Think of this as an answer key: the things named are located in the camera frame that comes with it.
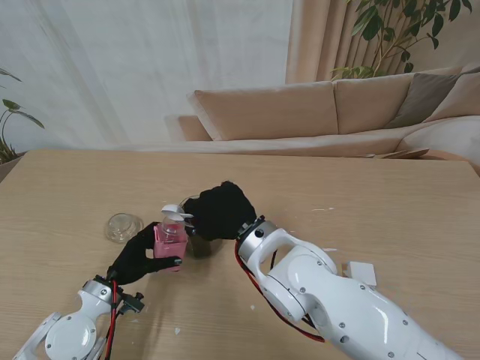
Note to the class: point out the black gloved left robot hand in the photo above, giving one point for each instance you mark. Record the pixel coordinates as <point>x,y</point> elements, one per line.
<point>131,258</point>

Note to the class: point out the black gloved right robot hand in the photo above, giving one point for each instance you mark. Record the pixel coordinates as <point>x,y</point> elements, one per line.
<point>225,213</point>

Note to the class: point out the clear glass jar lid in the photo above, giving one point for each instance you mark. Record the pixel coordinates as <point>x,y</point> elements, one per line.
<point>122,227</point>

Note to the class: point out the pink square coffee jar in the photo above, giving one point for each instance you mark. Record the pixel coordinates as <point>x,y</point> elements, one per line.
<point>168,247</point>

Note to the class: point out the glass jar of coffee beans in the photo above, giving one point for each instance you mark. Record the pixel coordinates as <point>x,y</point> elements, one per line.
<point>202,249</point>

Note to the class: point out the white plastic spoon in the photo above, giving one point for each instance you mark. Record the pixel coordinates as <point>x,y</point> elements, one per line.
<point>172,210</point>

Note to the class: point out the white square jar cap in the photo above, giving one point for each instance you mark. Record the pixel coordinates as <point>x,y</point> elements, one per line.
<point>362,272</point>

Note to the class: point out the beige sofa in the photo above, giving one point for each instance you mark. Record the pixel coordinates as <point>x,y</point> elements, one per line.
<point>270,116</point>

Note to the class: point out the gray planter box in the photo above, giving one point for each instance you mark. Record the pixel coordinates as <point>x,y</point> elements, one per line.
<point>9,167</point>

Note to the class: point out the white sheer curtain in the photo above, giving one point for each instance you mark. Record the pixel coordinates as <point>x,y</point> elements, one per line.
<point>131,67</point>

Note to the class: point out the brown cardboard piece on sofa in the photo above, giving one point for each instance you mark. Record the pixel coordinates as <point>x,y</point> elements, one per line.
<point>401,153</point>

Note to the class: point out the broad leaf green plant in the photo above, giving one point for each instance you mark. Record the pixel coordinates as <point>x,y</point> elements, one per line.
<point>11,107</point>

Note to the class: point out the beige pleated curtain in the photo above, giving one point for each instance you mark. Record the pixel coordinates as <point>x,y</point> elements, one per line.
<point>322,41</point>

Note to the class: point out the gray sofa cushion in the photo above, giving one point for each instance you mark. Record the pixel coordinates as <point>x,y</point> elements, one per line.
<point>420,97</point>

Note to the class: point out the white sofa cushion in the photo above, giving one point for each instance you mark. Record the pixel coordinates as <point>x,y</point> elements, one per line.
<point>446,138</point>

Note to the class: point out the tall leafy green plant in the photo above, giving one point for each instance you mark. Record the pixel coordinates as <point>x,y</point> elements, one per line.
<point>375,26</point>

